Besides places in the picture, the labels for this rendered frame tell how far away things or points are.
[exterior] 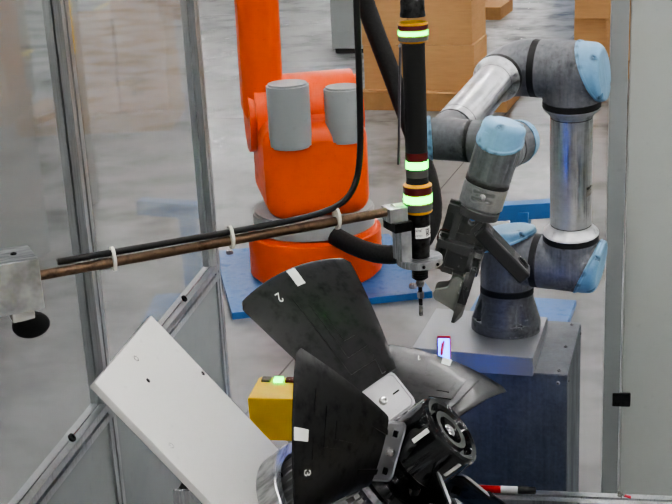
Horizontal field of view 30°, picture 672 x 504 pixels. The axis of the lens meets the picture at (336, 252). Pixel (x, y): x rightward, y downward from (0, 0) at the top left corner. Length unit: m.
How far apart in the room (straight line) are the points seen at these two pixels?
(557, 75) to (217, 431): 1.00
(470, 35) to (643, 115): 6.29
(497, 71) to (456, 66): 7.52
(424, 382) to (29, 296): 0.76
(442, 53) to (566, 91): 7.49
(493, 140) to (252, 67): 4.00
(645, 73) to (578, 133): 1.14
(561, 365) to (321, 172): 3.30
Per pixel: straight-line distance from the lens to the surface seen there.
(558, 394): 2.65
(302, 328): 1.93
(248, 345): 5.45
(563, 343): 2.78
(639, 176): 3.71
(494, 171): 2.05
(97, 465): 2.59
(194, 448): 1.88
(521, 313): 2.70
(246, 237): 1.76
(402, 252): 1.86
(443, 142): 2.17
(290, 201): 5.84
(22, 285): 1.65
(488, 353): 2.62
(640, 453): 4.04
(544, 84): 2.49
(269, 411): 2.39
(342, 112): 5.75
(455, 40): 9.92
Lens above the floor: 2.07
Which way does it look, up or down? 18 degrees down
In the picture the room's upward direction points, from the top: 3 degrees counter-clockwise
